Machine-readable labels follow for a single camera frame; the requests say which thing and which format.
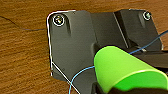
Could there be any small green bowl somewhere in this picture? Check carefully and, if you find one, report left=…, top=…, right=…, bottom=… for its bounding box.
left=92, top=45, right=168, bottom=94

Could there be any black robot base strut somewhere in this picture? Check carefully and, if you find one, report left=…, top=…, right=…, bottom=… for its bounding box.
left=124, top=49, right=168, bottom=70

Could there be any blue cable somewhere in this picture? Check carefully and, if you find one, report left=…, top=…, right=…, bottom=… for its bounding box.
left=67, top=29, right=168, bottom=94

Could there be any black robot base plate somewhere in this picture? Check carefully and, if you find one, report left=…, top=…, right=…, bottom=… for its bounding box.
left=45, top=9, right=162, bottom=94

